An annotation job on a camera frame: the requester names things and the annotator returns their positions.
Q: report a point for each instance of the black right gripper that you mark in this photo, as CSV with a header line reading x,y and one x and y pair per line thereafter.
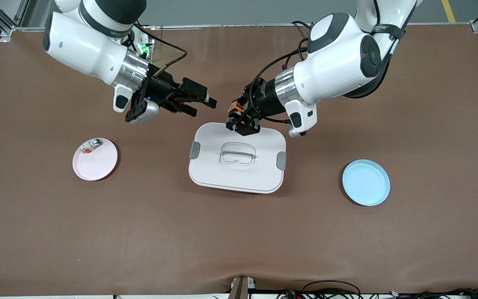
x,y
160,89

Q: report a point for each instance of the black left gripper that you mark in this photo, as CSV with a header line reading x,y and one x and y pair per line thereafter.
x,y
264,100

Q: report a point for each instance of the orange push-button switch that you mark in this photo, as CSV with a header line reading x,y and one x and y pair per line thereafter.
x,y
235,113

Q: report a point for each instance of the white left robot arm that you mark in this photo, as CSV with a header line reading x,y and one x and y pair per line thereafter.
x,y
334,66

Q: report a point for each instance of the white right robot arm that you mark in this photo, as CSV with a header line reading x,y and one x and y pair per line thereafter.
x,y
85,50

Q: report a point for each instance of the white lidded storage box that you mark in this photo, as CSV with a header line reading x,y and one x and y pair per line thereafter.
x,y
222,174

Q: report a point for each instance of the pale pink round plate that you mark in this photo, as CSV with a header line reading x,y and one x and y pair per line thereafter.
x,y
96,164

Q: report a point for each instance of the brown table mat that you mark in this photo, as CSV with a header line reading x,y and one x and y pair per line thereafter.
x,y
239,241

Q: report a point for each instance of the light blue round plate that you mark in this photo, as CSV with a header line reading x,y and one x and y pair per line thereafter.
x,y
365,182

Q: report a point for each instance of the small metal table bracket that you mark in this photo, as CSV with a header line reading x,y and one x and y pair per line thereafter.
x,y
241,287

